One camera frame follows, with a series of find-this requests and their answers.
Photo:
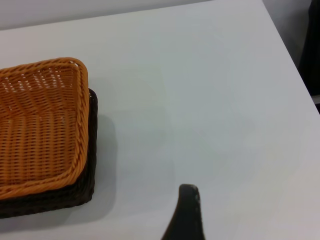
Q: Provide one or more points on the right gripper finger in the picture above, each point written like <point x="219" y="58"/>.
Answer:
<point x="188" y="215"/>

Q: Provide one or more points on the black wicker basket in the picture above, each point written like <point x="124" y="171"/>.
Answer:
<point x="91" y="150"/>

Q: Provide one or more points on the orange wicker basket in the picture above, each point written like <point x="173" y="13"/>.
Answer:
<point x="37" y="125"/>

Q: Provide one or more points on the black equipment beside table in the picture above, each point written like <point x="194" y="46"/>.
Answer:
<point x="311" y="50"/>

